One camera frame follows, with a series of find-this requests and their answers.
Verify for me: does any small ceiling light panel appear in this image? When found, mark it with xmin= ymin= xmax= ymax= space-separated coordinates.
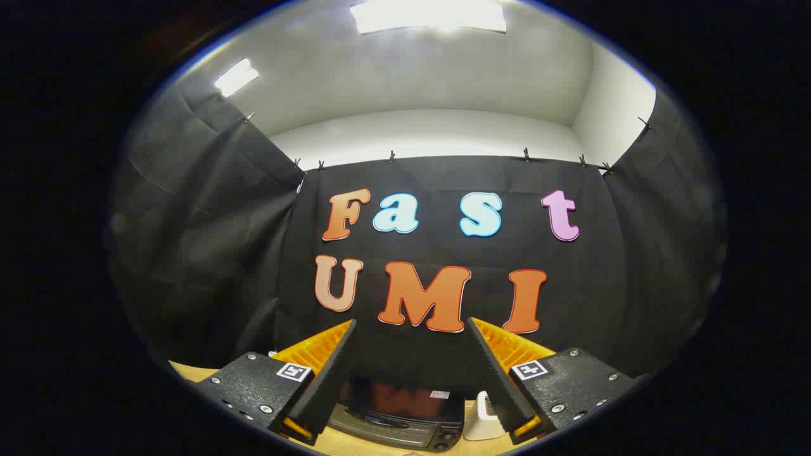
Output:
xmin=214 ymin=58 xmax=259 ymax=98

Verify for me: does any white pop-up toaster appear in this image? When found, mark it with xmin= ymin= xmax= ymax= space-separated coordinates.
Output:
xmin=464 ymin=391 xmax=508 ymax=441

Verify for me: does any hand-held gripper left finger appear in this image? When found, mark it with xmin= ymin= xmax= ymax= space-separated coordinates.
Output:
xmin=193 ymin=319 xmax=357 ymax=446

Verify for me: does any black toaster oven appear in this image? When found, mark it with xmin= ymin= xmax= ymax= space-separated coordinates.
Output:
xmin=326 ymin=377 xmax=466 ymax=452

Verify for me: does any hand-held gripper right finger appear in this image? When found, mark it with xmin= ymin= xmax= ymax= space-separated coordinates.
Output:
xmin=467 ymin=317 xmax=650 ymax=444

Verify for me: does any row of small cloth clips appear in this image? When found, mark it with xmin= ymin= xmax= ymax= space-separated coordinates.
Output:
xmin=241 ymin=113 xmax=653 ymax=175

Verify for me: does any large ceiling light panel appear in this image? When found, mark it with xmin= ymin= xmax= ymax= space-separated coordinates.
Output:
xmin=350 ymin=0 xmax=508 ymax=35

